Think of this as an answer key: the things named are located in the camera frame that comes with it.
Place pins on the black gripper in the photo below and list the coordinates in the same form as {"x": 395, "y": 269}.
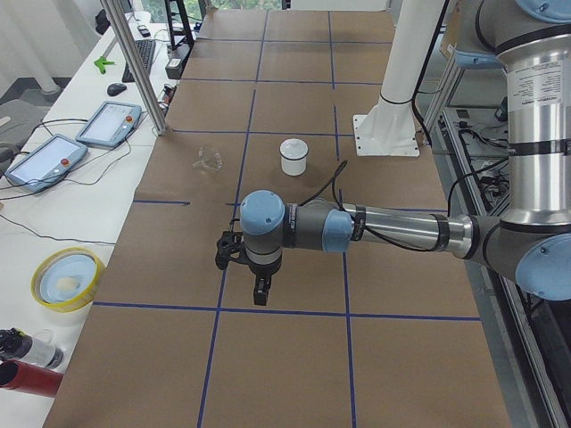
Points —
{"x": 262, "y": 272}

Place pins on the white cup lid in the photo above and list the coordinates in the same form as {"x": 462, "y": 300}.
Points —
{"x": 293, "y": 149}

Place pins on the white enamel cup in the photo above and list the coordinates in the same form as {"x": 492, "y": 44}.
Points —
{"x": 293, "y": 168}

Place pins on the yellow tape roll with bowl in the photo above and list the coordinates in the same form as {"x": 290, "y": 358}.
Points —
{"x": 67, "y": 280}

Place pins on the far teach pendant tablet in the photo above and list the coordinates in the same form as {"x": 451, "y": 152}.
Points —
{"x": 110, "y": 125}

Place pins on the teach pendant tablet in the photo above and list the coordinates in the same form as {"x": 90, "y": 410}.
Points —
{"x": 110, "y": 125}
{"x": 48, "y": 164}

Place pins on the near teach pendant tablet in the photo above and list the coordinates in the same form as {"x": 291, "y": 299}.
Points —
{"x": 48, "y": 164}

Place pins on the black computer mouse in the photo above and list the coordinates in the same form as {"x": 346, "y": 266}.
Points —
{"x": 115, "y": 89}

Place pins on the clear black cap bottle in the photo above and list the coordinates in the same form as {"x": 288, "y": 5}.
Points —
{"x": 15, "y": 344}

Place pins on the red cylinder bottle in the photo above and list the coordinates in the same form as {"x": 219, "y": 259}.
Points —
{"x": 24, "y": 377}

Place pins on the black keyboard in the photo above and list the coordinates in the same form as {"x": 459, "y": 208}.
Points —
{"x": 145, "y": 48}

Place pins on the green plastic clip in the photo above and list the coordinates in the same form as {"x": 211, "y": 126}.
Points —
{"x": 102, "y": 63}

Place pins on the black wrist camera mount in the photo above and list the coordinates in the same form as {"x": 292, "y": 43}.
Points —
{"x": 230, "y": 248}

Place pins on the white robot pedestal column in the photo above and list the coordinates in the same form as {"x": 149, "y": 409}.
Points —
{"x": 389, "y": 128}

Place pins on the aluminium frame post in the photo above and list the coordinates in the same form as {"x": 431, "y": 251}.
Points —
{"x": 126, "y": 41}

